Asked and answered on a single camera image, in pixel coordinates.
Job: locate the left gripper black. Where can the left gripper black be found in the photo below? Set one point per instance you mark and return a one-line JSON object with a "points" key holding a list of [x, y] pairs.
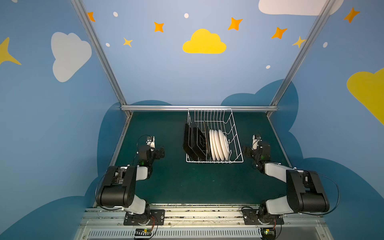
{"points": [[159, 152]]}

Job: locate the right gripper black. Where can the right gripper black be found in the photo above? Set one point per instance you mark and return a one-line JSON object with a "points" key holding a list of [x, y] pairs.
{"points": [[249, 151]]}

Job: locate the black square floral plate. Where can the black square floral plate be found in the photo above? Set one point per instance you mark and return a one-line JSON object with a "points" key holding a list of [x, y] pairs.
{"points": [[198, 144], [186, 146]]}

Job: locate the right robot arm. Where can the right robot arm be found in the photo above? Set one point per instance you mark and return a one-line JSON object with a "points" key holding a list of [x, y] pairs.
{"points": [[304, 189]]}

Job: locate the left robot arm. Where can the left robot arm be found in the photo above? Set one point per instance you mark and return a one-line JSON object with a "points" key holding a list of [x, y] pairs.
{"points": [[118, 188]]}

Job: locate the white round plate rightmost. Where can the white round plate rightmost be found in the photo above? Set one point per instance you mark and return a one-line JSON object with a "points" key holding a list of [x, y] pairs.
{"points": [[224, 145]]}

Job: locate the white round plate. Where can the white round plate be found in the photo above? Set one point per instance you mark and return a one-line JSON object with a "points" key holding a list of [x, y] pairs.
{"points": [[215, 146], [224, 145], [212, 146], [219, 146]]}

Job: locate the white round plate leftmost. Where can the white round plate leftmost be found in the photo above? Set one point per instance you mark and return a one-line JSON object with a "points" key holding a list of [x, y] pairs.
{"points": [[212, 146]]}

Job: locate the left controller board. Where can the left controller board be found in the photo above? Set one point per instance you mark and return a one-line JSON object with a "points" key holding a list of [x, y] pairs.
{"points": [[143, 234]]}

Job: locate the controller board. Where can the controller board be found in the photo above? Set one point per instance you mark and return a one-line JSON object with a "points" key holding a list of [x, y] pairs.
{"points": [[143, 234], [268, 234]]}

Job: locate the right controller board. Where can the right controller board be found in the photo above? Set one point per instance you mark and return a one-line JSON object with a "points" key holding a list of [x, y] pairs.
{"points": [[268, 234]]}

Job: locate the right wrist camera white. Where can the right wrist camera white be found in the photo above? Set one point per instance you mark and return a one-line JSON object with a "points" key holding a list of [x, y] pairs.
{"points": [[256, 140]]}

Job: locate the white wire dish rack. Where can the white wire dish rack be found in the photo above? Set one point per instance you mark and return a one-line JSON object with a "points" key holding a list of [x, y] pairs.
{"points": [[217, 120]]}

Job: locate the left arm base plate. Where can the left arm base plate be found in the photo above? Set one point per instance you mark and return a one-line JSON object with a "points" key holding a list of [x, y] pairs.
{"points": [[149, 218]]}

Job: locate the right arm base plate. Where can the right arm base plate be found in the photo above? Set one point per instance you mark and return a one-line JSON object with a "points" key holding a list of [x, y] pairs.
{"points": [[254, 217]]}

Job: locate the aluminium rear frame rail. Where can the aluminium rear frame rail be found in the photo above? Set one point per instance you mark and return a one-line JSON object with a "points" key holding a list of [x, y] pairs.
{"points": [[169, 108]]}

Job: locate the front aluminium rail bed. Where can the front aluminium rail bed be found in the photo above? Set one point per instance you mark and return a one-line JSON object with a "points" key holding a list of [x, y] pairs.
{"points": [[200, 222]]}

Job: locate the left aluminium frame post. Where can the left aluminium frame post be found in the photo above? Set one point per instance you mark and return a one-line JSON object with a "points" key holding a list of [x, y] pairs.
{"points": [[91, 33]]}

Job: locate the aluminium frame post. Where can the aluminium frame post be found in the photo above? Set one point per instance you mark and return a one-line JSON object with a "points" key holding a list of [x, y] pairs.
{"points": [[304, 50], [91, 33]]}

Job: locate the right aluminium frame post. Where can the right aluminium frame post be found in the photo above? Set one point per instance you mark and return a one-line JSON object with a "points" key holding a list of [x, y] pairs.
{"points": [[304, 50]]}

